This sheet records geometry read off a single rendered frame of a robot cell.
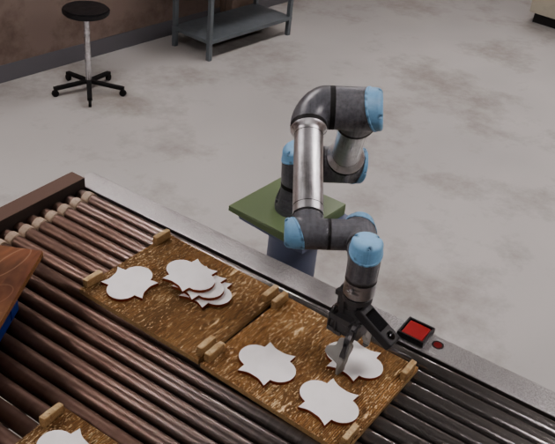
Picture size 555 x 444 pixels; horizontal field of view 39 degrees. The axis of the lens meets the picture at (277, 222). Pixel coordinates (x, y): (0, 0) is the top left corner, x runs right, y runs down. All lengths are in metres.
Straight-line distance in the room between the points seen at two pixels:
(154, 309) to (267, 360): 0.34
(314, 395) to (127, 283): 0.61
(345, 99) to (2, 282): 0.97
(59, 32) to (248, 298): 3.88
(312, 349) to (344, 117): 0.60
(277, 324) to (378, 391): 0.32
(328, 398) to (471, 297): 2.09
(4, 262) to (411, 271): 2.33
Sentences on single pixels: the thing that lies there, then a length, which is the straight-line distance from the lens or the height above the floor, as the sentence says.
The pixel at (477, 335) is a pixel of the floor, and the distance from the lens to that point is 3.67.
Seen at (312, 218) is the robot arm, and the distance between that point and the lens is 1.85.
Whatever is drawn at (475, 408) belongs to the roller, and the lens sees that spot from 1.99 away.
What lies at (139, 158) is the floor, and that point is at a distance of 4.64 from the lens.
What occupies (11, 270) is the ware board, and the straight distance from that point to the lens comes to 2.06.
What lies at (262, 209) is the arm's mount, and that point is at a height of 0.90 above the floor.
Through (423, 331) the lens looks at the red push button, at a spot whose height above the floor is 0.93.
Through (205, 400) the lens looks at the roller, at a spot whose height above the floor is 0.92.
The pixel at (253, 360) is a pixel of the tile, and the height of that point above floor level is 0.95.
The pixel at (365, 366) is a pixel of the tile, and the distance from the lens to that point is 1.96.
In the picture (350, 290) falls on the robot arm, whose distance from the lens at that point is 1.81.
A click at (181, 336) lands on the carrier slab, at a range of 1.99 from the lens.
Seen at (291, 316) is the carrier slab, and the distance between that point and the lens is 2.08.
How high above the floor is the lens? 2.27
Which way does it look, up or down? 33 degrees down
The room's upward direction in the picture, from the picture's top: 6 degrees clockwise
